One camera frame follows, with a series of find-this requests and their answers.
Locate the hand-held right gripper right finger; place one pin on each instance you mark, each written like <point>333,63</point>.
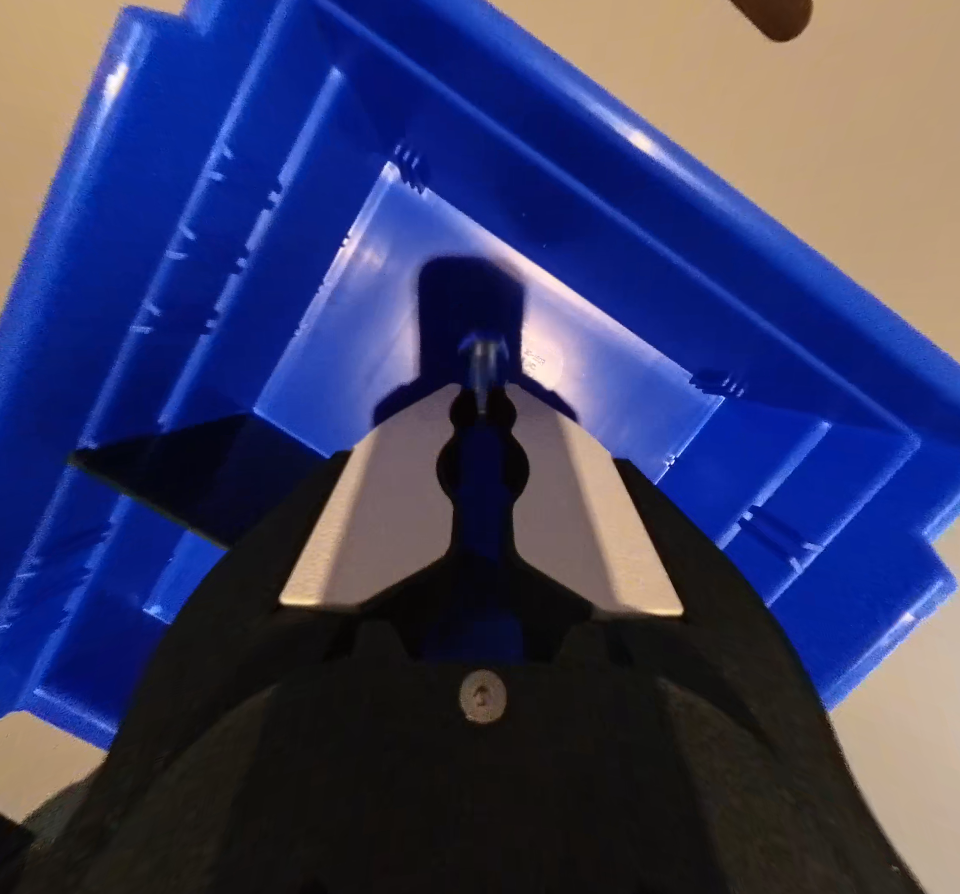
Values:
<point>585,534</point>

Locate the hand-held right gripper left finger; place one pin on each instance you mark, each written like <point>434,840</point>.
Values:
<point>375,519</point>

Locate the silver metal bolt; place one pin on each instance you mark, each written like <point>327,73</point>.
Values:
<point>484,365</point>

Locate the blue plastic bin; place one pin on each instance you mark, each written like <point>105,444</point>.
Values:
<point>225,159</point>

